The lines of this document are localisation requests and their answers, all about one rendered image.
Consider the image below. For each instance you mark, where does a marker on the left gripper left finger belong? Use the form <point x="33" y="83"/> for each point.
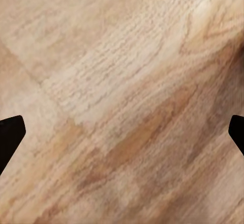
<point x="12" y="131"/>

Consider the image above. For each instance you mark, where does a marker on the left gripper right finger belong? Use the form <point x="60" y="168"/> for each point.
<point x="236" y="131"/>

